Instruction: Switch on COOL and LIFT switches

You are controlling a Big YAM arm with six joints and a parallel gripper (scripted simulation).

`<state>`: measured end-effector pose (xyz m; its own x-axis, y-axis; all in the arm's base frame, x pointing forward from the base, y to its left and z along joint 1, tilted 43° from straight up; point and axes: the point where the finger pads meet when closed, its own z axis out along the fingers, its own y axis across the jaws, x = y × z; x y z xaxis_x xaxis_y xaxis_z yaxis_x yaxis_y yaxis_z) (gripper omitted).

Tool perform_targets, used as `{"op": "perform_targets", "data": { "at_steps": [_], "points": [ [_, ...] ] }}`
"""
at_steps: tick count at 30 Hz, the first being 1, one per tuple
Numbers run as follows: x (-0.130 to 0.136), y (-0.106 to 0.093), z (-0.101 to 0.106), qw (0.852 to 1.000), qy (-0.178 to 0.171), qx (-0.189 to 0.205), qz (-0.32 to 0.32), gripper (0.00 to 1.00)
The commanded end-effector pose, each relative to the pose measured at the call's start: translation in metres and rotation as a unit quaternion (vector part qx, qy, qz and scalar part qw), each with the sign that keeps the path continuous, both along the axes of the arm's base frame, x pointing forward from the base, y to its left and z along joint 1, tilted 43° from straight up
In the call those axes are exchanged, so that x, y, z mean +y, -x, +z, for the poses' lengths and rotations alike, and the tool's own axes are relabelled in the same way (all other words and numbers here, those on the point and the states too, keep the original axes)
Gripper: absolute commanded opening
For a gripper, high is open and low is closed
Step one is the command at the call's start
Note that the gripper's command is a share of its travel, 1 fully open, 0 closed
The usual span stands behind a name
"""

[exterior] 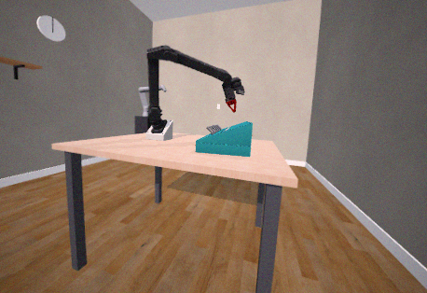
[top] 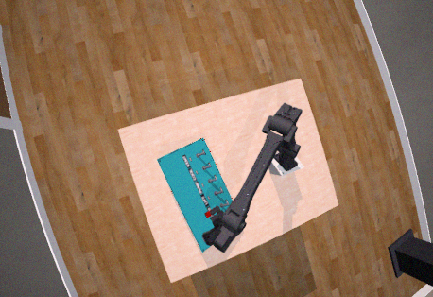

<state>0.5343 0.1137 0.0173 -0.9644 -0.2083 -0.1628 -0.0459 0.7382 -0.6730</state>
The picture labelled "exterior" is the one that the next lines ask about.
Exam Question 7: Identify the teal control panel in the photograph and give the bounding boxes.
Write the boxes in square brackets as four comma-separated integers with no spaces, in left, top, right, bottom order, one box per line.
[196,121,253,157]

